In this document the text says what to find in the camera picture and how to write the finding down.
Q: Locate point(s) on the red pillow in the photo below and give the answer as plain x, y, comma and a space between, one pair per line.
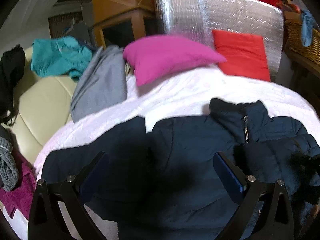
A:
245, 54

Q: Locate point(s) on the navy blue puffer jacket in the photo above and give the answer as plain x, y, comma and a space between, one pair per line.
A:
162, 184

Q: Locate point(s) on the orange wooden cabinet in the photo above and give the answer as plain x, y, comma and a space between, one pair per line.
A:
123, 21

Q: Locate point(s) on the grey knit sweater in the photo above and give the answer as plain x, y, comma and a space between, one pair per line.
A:
9, 171

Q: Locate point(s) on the black garment on sofa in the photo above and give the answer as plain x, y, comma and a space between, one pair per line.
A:
12, 70

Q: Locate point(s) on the teal garment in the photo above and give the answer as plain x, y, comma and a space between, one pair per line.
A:
60, 56

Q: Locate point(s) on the grey garment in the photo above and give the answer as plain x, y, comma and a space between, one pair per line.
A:
102, 84

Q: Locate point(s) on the magenta fleece garment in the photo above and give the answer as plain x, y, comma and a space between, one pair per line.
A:
20, 198

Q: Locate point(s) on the magenta pillow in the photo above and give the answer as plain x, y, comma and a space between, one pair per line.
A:
157, 56

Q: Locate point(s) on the blue cloth in basket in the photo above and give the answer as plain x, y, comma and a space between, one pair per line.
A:
307, 28

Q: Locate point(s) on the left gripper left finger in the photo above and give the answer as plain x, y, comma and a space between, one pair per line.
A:
46, 220

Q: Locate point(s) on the silver foil insulation panel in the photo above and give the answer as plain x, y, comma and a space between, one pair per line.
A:
195, 20

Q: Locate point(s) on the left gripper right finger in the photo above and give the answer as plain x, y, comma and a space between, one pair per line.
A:
275, 220

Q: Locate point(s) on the cream leather sofa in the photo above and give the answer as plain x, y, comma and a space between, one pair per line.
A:
42, 108

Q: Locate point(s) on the white bed cover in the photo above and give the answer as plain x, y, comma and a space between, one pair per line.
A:
189, 94

